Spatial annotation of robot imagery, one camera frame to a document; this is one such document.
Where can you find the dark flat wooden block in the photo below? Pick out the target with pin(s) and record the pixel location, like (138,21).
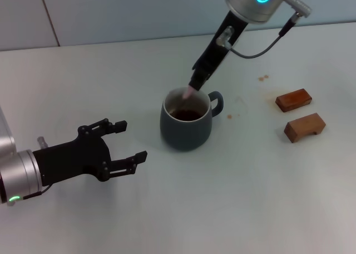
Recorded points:
(293,100)

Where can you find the grey ceramic cup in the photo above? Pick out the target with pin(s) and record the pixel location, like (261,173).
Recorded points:
(183,131)

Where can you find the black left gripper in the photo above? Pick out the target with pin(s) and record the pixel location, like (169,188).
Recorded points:
(72,159)

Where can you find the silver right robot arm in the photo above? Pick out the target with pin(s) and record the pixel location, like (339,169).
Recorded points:
(250,3)

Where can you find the light arched wooden block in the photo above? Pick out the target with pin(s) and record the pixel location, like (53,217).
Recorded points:
(301,126)

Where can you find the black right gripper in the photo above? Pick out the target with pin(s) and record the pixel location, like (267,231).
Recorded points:
(217,50)

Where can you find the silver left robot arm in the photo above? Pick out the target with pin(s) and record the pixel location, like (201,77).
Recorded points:
(22,176)

